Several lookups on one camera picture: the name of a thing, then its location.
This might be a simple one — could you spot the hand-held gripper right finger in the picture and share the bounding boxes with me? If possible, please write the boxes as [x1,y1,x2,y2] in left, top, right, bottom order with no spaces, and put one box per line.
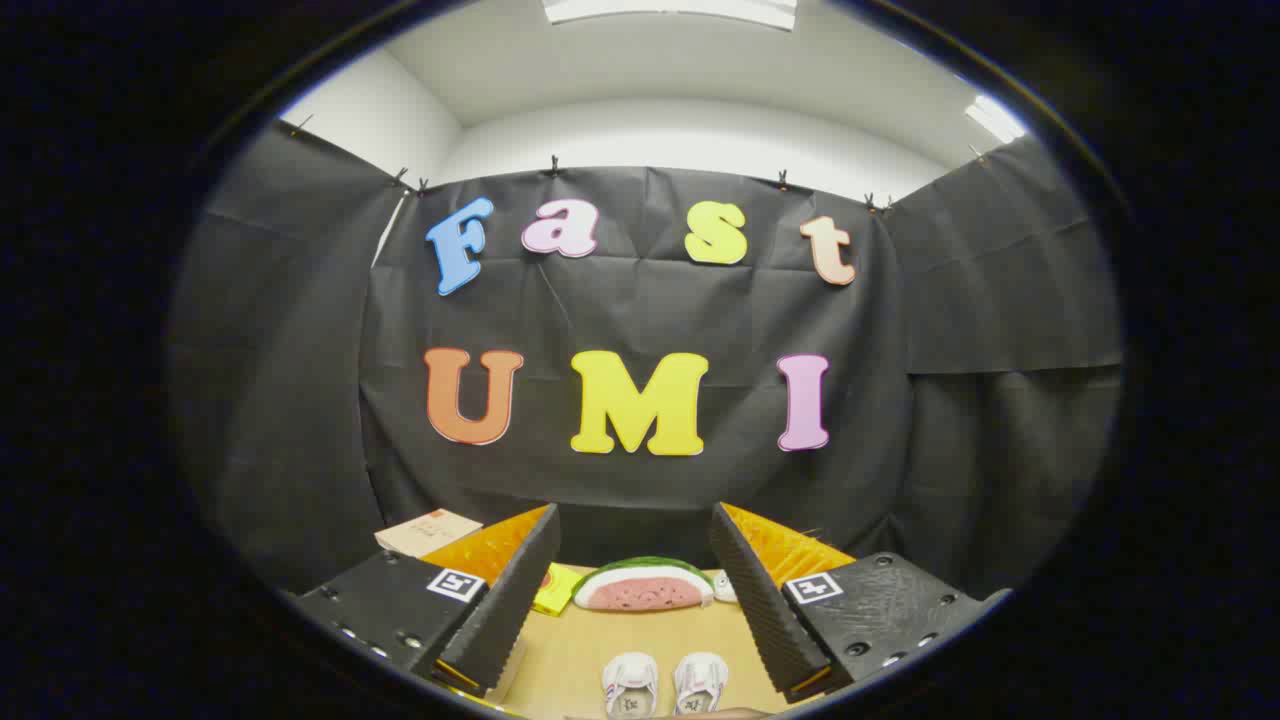
[710,502,1011,703]

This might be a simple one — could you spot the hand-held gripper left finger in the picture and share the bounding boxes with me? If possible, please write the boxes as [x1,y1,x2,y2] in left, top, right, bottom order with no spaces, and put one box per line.
[290,503,563,701]

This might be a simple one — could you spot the white canvas shoe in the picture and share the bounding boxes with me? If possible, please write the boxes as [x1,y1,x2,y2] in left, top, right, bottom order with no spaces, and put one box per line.
[672,652,730,716]
[601,652,661,719]

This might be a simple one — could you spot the yellow book with red circle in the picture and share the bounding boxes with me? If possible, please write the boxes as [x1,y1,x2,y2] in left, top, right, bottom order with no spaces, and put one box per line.
[530,562,587,617]

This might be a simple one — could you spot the beige paperback book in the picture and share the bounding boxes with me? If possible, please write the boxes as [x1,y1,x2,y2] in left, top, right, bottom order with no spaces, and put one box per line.
[375,508,484,559]

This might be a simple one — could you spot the watermelon slice plush toy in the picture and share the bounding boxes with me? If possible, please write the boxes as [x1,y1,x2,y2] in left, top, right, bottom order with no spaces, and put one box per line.
[572,556,715,613]

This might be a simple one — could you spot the row of black clips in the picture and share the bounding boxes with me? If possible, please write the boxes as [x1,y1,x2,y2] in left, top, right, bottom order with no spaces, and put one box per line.
[290,115,986,216]

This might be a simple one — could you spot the ceiling light panel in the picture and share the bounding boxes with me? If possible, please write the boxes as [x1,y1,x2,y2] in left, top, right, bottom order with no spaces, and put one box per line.
[965,95,1027,144]
[543,0,798,31]

